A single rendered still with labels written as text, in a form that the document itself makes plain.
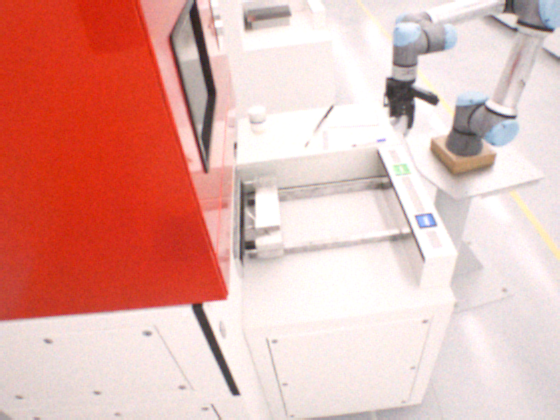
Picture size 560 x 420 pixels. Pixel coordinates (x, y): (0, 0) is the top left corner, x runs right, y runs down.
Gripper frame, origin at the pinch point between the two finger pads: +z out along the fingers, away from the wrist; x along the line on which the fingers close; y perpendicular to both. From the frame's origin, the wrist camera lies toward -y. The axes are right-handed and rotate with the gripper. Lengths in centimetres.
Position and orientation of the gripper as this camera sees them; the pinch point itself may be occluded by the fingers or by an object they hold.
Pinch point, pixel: (406, 133)
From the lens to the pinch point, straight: 140.2
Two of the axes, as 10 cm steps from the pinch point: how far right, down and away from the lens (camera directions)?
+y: -9.9, 1.3, 0.4
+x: 0.5, 6.5, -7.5
